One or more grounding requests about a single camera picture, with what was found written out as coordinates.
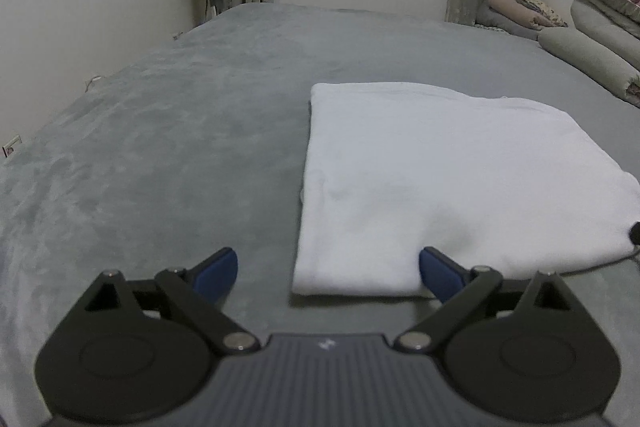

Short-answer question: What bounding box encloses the white t-shirt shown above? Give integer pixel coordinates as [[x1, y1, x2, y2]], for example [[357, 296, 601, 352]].
[[291, 82, 640, 298]]

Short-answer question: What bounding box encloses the grey rolled quilt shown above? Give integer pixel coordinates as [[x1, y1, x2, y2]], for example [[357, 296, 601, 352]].
[[537, 27, 640, 108]]

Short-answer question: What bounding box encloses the floral folded quilt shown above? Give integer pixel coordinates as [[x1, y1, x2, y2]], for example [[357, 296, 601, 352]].
[[505, 0, 568, 28]]

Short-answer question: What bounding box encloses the grey bed blanket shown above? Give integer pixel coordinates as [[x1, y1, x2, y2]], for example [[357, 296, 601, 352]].
[[0, 2, 640, 427]]

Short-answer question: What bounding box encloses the white wall socket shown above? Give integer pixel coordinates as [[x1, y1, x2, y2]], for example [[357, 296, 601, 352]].
[[1, 134, 23, 159]]

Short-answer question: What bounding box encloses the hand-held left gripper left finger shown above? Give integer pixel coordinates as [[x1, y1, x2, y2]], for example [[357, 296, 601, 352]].
[[82, 247, 262, 354]]

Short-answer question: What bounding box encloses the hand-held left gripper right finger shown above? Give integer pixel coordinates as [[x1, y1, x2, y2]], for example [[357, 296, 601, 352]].
[[395, 246, 576, 354]]

